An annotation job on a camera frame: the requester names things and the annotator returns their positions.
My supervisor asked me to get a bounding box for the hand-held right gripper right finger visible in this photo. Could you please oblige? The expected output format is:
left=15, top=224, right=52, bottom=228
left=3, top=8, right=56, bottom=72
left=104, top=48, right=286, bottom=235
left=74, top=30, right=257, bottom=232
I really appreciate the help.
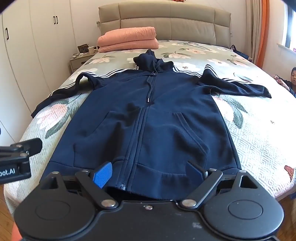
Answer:
left=180, top=161, right=257, bottom=208

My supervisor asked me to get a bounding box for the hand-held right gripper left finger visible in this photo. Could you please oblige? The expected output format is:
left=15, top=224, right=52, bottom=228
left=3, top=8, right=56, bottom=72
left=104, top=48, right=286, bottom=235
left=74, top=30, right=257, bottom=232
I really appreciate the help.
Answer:
left=44, top=161, right=117, bottom=209

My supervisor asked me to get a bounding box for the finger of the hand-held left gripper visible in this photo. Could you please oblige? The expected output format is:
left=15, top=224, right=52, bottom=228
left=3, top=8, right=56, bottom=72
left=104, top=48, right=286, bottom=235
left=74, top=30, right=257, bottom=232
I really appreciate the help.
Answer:
left=0, top=138, right=43, bottom=163

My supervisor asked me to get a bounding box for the navy zip hoodie jacket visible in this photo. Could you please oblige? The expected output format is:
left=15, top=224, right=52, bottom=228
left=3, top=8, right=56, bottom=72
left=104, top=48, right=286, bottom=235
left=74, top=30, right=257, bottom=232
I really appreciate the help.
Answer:
left=31, top=49, right=272, bottom=201

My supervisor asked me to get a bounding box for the bed with floral quilt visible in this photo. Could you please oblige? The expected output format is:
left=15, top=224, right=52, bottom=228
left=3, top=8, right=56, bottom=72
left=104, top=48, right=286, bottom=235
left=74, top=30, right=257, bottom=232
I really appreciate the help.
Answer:
left=5, top=40, right=296, bottom=209

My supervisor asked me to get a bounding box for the white wardrobe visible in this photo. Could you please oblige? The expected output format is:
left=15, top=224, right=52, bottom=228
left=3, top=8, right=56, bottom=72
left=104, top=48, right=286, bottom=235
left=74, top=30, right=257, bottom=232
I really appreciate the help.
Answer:
left=0, top=0, right=79, bottom=144

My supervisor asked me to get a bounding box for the beige nightstand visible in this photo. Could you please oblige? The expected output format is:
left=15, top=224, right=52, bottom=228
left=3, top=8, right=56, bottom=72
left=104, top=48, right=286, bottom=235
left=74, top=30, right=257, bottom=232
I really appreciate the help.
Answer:
left=70, top=52, right=97, bottom=74

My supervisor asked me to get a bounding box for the folded pink blanket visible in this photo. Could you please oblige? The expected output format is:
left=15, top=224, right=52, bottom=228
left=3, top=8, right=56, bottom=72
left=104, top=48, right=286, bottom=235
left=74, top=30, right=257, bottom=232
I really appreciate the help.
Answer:
left=97, top=27, right=159, bottom=53

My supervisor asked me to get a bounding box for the beige padded headboard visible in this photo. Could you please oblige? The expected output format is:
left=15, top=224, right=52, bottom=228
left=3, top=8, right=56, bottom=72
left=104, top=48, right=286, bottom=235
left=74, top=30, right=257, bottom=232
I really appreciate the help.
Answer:
left=98, top=2, right=232, bottom=47

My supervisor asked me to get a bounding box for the orange curtain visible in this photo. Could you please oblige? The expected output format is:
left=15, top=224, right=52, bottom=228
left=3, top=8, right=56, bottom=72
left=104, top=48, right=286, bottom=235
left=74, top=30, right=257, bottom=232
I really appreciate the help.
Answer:
left=256, top=0, right=270, bottom=68

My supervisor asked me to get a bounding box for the window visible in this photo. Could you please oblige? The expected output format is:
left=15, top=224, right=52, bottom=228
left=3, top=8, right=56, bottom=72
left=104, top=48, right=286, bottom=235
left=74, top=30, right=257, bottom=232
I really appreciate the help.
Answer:
left=283, top=0, right=296, bottom=50

